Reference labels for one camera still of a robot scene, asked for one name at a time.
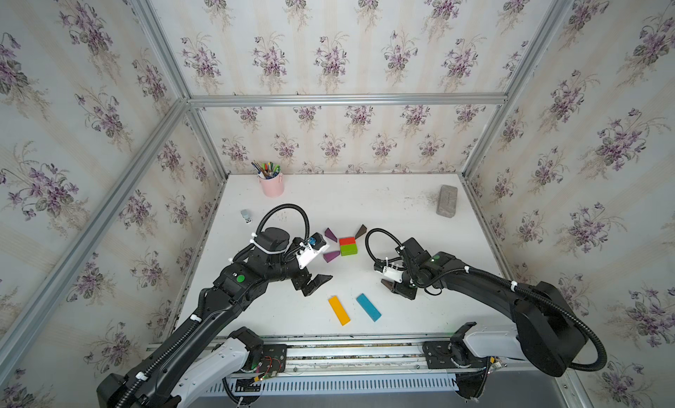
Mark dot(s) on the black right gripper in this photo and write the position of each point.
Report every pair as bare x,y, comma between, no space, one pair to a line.
402,290

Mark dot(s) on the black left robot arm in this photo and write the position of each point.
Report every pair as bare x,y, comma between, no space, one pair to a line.
177,373

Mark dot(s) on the grey board eraser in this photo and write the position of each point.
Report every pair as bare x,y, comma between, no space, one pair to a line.
447,201

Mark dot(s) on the pink pen holder cup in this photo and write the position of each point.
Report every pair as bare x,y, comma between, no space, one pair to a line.
272,187

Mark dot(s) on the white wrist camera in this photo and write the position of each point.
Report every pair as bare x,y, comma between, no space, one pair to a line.
311,249
390,273

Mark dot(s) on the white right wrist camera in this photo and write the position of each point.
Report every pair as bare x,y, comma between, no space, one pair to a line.
390,273

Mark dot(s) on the purple triangular wedge block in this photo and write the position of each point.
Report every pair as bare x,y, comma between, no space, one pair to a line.
330,235

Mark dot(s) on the yellow rectangular block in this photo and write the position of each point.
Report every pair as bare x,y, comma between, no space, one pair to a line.
339,310

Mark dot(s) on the coloured pens in cup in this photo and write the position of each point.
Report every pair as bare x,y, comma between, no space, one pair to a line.
267,171

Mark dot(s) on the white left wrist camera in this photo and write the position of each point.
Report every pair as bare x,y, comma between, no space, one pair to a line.
311,249

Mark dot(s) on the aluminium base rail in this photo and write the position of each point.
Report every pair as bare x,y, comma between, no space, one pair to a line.
340,365

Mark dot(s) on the brown triangular wedge block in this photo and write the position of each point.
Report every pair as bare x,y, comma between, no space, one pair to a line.
361,231

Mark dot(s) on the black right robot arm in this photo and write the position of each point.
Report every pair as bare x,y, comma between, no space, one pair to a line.
551,336

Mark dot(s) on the blue rectangular block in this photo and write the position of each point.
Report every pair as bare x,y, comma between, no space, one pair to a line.
369,308

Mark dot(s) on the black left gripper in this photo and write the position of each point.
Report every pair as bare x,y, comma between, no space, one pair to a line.
304,276

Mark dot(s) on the red cube block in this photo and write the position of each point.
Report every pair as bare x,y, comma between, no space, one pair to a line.
347,241

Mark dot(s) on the green cube block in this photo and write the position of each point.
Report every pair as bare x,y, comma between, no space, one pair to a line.
348,250

